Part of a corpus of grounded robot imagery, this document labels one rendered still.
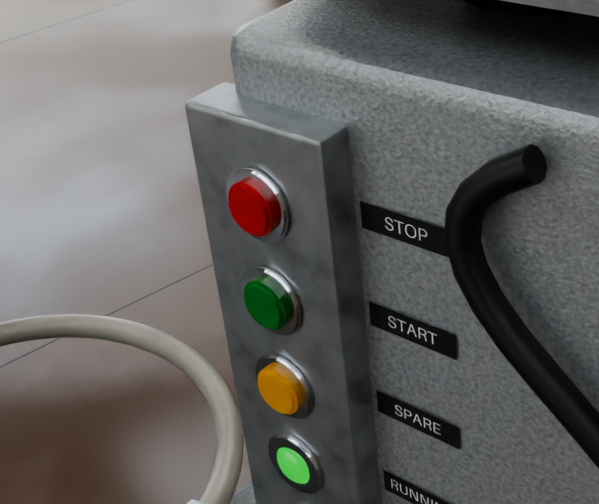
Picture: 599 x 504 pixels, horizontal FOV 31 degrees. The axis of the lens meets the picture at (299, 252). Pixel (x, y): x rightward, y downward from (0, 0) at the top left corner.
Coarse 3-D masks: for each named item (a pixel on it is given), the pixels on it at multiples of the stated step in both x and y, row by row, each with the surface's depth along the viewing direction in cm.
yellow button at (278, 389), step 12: (264, 372) 51; (276, 372) 51; (264, 384) 51; (276, 384) 51; (288, 384) 50; (264, 396) 52; (276, 396) 51; (288, 396) 51; (300, 396) 51; (276, 408) 52; (288, 408) 51
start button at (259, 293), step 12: (252, 288) 48; (264, 288) 48; (276, 288) 48; (252, 300) 49; (264, 300) 48; (276, 300) 48; (252, 312) 49; (264, 312) 49; (276, 312) 48; (288, 312) 48; (264, 324) 49; (276, 324) 48
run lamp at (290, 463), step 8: (280, 448) 54; (280, 456) 54; (288, 456) 54; (296, 456) 53; (280, 464) 54; (288, 464) 54; (296, 464) 53; (304, 464) 53; (288, 472) 54; (296, 472) 54; (304, 472) 54; (296, 480) 54; (304, 480) 54
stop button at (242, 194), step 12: (240, 192) 45; (252, 192) 45; (264, 192) 45; (240, 204) 46; (252, 204) 45; (264, 204) 45; (240, 216) 46; (252, 216) 46; (264, 216) 45; (276, 216) 45; (252, 228) 46; (264, 228) 46
